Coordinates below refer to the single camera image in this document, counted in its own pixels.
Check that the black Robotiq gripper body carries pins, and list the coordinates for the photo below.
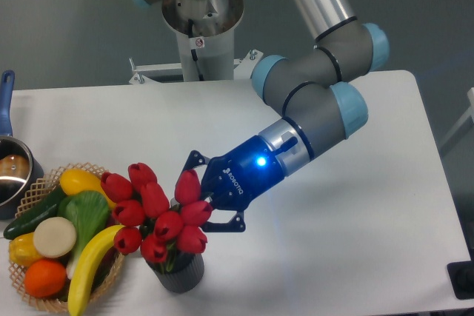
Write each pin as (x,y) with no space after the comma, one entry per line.
(233,180)

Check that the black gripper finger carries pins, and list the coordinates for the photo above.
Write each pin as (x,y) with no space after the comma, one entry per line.
(225,222)
(195,168)

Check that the red tulip bouquet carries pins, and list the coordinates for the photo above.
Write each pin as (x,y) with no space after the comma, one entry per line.
(168,236)

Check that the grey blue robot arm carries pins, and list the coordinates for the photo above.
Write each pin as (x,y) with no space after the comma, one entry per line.
(313,96)

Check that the dark grey ribbed vase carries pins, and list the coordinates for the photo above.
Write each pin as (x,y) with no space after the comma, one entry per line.
(187,272)

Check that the green bok choy toy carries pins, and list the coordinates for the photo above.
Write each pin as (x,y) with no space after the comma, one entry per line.
(88,211)

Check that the yellow squash toy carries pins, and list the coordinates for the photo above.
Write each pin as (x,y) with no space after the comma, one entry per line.
(73,181)

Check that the woven wicker basket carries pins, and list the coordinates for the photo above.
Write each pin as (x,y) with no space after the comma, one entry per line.
(106,275)

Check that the yellow plastic banana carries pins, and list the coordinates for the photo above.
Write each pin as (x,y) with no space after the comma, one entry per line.
(87,266)

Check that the dark green cucumber toy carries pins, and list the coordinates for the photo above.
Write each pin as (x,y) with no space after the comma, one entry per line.
(29,220)

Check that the beige round disc toy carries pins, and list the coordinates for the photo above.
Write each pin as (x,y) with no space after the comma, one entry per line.
(54,237)

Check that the orange plastic fruit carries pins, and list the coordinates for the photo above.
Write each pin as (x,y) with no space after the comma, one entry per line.
(44,278)

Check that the yellow bell pepper toy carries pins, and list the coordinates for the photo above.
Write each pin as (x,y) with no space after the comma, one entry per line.
(22,251)

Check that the black device at table edge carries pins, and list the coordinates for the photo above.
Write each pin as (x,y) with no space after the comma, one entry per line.
(461,278)

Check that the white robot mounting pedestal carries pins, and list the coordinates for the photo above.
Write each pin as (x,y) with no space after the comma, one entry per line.
(205,34)

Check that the blue handled saucepan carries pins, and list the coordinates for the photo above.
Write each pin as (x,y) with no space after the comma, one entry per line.
(19,169)

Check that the white frame at right edge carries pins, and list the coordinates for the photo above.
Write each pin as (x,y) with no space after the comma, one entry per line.
(460,128)

